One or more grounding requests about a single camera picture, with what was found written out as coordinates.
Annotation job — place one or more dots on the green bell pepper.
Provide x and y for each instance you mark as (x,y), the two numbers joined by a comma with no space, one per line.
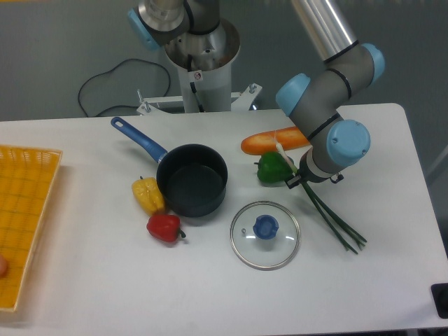
(272,168)

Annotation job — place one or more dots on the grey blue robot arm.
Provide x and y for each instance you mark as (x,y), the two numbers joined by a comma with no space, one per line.
(310,103)

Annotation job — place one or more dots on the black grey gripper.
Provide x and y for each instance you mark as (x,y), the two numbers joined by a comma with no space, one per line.
(308,171)

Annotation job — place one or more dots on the yellow bell pepper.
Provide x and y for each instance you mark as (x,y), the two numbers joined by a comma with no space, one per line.
(148,196)

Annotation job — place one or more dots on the black corner device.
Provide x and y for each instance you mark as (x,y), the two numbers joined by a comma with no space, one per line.
(440,297)

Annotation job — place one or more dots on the red bell pepper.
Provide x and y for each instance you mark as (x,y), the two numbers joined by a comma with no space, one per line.
(165,227)

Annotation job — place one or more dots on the dark saucepan blue handle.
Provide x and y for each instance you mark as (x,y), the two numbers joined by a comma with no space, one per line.
(192,178)

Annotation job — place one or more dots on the green onion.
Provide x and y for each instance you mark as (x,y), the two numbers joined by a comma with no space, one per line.
(332,220)

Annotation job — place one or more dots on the yellow woven basket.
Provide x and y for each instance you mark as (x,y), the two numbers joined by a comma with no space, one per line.
(27,178)

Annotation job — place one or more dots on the glass lid blue knob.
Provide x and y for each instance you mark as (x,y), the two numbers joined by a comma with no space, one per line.
(265,235)

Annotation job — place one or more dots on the orange baguette bread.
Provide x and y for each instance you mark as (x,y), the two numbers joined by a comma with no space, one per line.
(258,144)

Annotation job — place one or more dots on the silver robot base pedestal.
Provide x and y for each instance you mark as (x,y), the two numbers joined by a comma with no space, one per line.
(204,68)

